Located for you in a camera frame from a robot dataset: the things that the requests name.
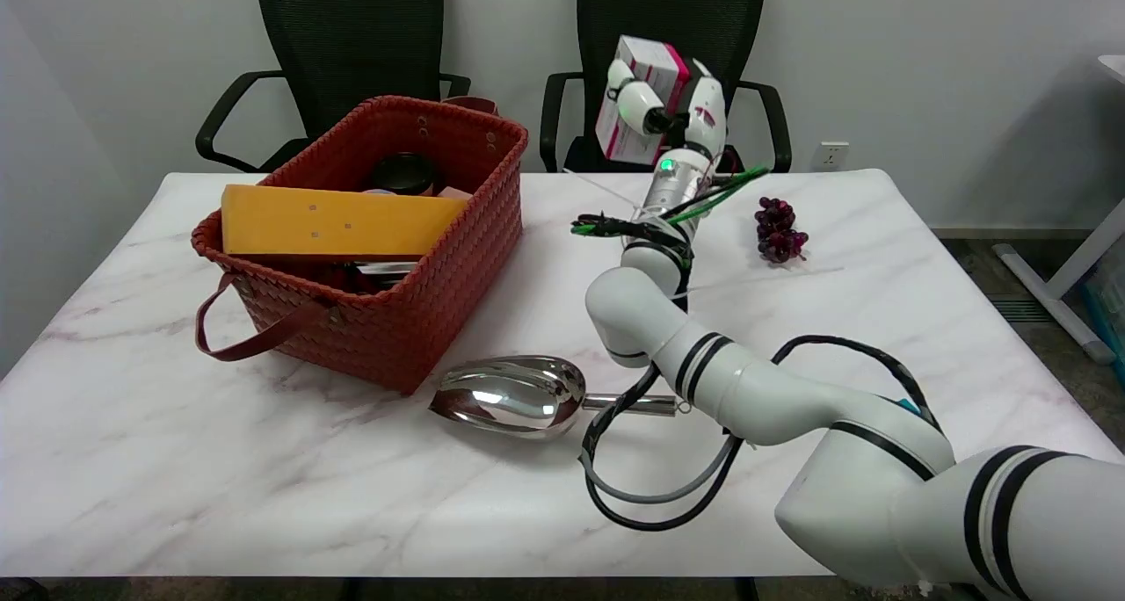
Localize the shiny metal scoop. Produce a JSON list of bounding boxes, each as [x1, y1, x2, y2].
[[428, 355, 693, 441]]

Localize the black mesh office chair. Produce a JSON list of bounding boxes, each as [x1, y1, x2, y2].
[[539, 0, 793, 174], [195, 0, 473, 174]]

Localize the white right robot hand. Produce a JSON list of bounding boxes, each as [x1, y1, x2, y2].
[[606, 56, 729, 156]]

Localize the silver metal item in basket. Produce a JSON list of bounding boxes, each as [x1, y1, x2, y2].
[[352, 261, 419, 294]]

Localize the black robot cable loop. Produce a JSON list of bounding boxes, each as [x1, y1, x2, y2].
[[579, 335, 944, 532]]

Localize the red woven basket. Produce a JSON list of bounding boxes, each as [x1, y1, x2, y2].
[[191, 95, 530, 397]]

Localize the green and black cable bundle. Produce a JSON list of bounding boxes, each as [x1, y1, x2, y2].
[[570, 165, 771, 238]]

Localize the white and pink paper box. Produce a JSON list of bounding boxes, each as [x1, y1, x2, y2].
[[595, 35, 692, 166]]

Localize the yellow flat cardboard box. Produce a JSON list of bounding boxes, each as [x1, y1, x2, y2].
[[220, 185, 469, 262]]

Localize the white desk leg frame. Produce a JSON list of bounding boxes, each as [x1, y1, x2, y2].
[[993, 54, 1125, 366]]

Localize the dark purple grape bunch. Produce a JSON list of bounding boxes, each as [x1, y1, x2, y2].
[[754, 197, 809, 265]]

